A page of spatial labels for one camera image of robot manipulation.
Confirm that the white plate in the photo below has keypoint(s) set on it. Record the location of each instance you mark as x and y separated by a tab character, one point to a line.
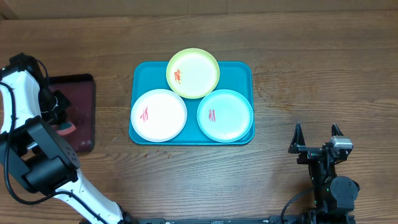
158	115

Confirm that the yellow-green plate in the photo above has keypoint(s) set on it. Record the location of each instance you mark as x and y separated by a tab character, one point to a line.
192	73

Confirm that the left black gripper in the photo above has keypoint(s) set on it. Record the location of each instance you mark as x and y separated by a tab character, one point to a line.
61	112

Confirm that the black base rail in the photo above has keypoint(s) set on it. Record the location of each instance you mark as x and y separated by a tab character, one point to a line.
273	219

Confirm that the green and red sponge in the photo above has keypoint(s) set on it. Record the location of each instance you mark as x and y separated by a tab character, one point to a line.
65	128

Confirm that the teal plastic tray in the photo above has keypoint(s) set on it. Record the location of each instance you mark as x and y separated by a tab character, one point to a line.
234	75

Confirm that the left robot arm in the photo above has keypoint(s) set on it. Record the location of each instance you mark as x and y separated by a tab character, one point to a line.
38	163

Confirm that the black tray with maroon inside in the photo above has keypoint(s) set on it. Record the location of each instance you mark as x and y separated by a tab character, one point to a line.
81	91

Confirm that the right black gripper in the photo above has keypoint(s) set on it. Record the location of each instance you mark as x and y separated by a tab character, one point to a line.
308	152

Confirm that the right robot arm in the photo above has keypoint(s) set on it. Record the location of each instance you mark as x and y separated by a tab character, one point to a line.
334	195

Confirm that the light blue plate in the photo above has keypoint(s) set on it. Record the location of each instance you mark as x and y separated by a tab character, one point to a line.
225	116

